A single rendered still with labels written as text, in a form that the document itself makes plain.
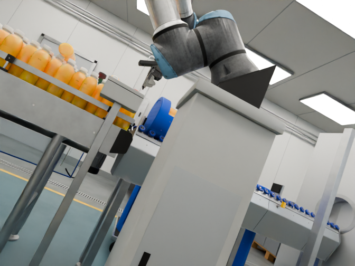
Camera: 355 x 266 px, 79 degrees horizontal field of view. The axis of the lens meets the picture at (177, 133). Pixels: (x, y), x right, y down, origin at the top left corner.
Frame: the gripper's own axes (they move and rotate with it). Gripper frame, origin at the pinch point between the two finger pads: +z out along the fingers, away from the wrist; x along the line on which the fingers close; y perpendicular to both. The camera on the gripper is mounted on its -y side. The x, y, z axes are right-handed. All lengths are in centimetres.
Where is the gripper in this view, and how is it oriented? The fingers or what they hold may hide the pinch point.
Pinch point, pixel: (143, 86)
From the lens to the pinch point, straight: 134.6
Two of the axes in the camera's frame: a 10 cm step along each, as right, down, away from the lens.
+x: -3.7, -0.1, 9.3
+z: -4.1, 9.0, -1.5
